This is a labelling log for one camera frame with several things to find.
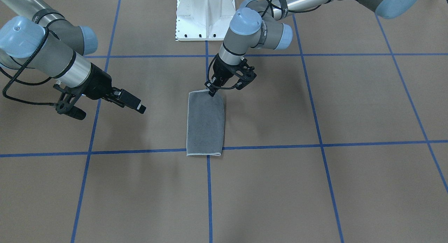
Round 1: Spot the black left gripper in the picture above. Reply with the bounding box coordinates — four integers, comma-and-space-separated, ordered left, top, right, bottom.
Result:
206, 54, 257, 97

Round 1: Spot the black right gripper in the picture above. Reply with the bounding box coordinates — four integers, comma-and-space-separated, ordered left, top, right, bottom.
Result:
55, 63, 147, 120

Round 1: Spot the pink square towel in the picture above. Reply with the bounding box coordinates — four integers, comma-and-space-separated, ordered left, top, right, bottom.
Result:
186, 89, 225, 156

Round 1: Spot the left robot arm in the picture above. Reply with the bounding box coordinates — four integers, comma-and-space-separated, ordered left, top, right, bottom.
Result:
205, 0, 417, 97

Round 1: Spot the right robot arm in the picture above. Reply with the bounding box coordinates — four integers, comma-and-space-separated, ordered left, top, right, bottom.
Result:
1, 0, 146, 120

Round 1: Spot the brown paper table cover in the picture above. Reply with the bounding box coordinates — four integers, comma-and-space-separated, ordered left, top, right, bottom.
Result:
0, 0, 448, 243

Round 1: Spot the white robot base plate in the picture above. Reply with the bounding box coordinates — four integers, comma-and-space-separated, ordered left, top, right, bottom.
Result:
175, 0, 236, 41

